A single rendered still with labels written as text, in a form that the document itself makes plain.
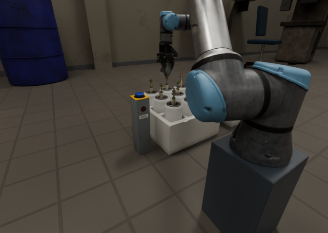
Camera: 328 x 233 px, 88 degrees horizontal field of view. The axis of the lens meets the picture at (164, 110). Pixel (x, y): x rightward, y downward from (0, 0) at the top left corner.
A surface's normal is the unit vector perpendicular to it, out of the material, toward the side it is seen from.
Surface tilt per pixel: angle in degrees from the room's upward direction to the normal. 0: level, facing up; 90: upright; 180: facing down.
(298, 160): 0
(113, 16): 90
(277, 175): 0
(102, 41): 90
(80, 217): 0
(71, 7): 90
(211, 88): 57
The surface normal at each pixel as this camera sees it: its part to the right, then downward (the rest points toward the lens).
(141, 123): 0.55, 0.35
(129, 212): 0.01, -0.91
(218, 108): 0.12, 0.51
